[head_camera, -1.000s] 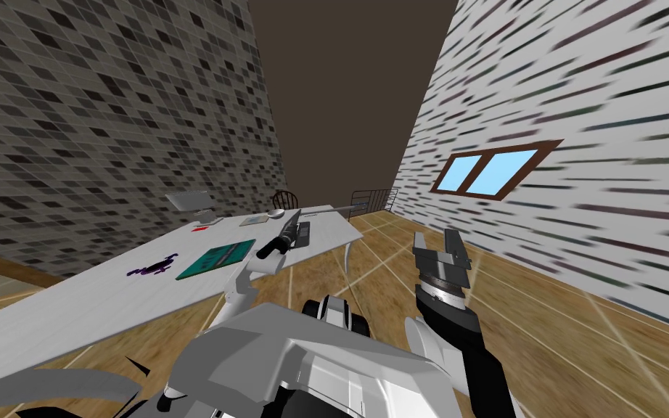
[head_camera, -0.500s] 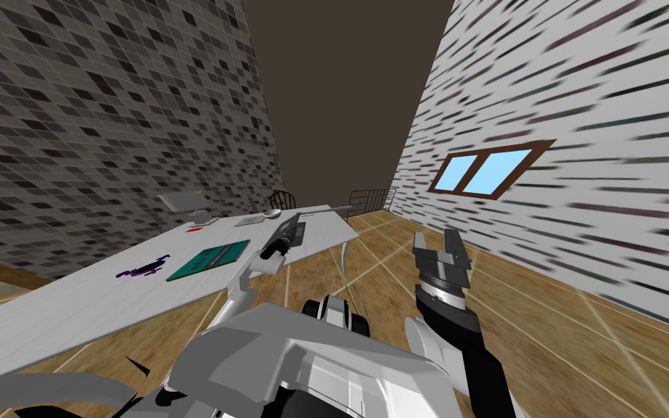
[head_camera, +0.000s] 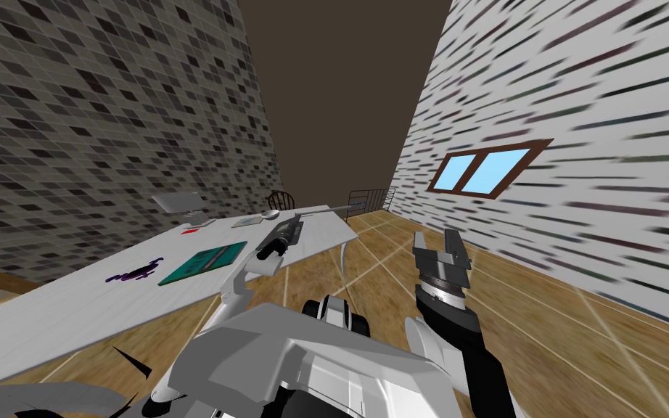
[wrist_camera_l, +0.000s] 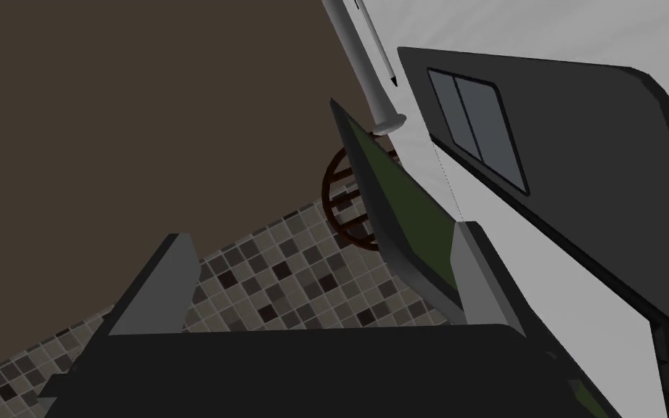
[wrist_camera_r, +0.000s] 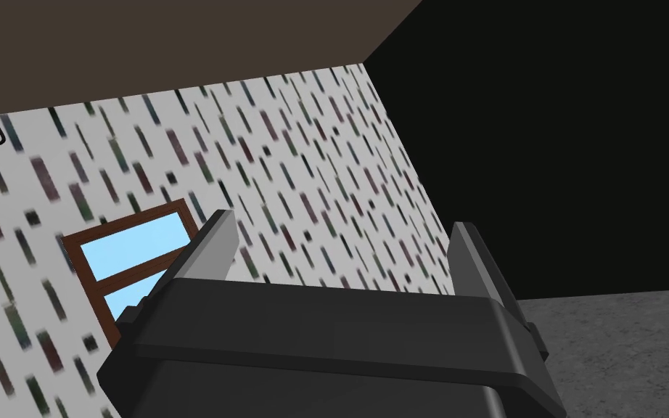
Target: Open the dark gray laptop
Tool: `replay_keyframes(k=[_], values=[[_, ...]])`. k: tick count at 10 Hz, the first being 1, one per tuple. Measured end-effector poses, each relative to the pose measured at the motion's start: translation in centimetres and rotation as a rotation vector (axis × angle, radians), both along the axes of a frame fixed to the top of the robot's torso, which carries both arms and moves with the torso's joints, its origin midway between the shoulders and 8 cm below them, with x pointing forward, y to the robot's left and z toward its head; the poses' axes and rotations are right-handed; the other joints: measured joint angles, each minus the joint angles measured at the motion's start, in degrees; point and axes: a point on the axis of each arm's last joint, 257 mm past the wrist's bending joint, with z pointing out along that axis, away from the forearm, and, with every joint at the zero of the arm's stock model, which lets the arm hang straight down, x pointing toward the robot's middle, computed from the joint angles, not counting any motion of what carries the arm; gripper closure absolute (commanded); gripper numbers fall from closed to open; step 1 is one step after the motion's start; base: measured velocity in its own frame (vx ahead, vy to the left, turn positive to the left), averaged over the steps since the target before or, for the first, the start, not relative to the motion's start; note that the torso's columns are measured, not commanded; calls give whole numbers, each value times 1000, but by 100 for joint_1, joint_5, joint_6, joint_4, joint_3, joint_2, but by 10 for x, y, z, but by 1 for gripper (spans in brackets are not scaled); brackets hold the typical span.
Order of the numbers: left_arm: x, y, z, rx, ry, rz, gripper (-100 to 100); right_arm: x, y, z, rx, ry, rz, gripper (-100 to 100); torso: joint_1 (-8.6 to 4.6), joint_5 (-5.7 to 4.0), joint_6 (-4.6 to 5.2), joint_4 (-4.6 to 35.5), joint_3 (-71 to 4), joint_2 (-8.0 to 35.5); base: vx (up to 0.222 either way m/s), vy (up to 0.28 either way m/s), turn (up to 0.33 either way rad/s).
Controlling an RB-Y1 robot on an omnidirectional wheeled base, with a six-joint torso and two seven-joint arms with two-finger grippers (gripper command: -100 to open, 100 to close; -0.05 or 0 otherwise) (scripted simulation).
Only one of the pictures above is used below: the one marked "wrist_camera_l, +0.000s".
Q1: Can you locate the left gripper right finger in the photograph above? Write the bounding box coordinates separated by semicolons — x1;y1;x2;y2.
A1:
450;220;529;337

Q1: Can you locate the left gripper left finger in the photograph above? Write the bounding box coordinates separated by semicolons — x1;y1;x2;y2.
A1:
107;232;202;337

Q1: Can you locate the black panel with window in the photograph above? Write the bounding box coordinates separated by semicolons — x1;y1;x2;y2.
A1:
396;46;669;418

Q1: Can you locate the green panel with grey frame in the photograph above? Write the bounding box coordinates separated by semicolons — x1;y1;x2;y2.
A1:
328;97;470;326

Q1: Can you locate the dark red wire basket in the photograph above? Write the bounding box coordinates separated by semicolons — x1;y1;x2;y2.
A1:
321;142;398;253

